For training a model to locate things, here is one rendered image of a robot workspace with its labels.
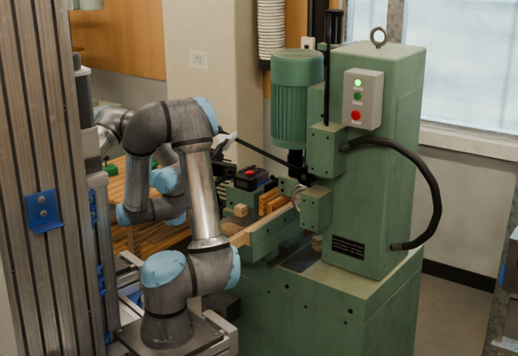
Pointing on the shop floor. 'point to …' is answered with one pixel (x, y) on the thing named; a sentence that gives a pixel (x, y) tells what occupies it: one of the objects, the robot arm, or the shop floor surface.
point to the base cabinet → (322, 324)
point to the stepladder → (495, 344)
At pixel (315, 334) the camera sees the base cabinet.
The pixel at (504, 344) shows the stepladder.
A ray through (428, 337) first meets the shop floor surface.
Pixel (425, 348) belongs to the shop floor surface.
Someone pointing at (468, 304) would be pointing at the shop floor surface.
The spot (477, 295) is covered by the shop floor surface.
